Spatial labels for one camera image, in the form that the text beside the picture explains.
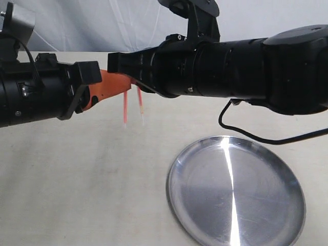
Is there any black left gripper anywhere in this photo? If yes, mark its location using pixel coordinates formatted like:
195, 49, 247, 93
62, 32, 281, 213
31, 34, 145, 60
35, 53, 132, 120

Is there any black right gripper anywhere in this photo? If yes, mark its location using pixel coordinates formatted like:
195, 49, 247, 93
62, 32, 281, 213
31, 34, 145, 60
107, 34, 197, 98

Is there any thin red straw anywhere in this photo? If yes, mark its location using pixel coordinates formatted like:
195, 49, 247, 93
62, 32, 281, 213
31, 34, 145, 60
123, 87, 145, 127

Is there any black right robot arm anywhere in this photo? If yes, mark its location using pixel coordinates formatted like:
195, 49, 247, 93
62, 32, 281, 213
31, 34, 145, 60
108, 25, 327, 115

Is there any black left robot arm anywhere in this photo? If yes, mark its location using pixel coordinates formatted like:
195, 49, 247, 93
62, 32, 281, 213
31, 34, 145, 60
1, 53, 133, 127

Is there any white backdrop cloth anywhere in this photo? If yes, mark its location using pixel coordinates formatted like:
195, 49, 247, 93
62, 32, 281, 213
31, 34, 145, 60
17, 1, 327, 52

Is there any round steel plate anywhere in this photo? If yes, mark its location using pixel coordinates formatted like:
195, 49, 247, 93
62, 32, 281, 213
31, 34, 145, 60
166, 136, 306, 245

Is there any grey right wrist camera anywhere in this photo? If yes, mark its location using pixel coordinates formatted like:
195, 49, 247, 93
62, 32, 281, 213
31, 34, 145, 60
159, 0, 220, 44

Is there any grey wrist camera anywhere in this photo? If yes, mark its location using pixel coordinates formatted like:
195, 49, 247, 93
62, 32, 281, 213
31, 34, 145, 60
0, 2, 36, 62
159, 0, 220, 44

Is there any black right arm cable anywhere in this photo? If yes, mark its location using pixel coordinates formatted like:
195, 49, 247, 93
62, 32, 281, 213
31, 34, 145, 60
218, 99, 328, 146

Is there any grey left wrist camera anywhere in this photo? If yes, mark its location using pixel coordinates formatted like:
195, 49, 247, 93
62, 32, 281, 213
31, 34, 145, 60
0, 2, 36, 62

